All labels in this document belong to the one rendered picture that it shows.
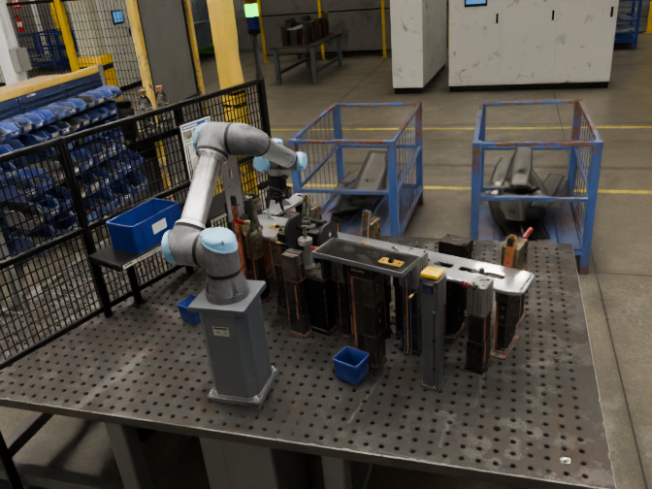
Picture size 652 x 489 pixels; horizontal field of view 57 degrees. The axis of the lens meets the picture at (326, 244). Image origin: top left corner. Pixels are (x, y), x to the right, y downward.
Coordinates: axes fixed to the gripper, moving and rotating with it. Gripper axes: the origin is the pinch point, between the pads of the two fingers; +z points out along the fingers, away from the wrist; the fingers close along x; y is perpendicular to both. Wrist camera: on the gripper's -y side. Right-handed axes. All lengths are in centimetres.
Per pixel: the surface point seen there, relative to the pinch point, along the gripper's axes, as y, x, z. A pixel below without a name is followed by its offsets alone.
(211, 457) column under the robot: 34, -86, 59
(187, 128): -57, 4, -31
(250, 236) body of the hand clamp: 1.8, -19.7, 2.9
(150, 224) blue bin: -35, -43, -3
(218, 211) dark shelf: -35.9, -1.4, 6.8
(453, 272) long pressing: 90, -4, 1
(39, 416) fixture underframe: -77, -95, 90
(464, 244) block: 87, 14, -2
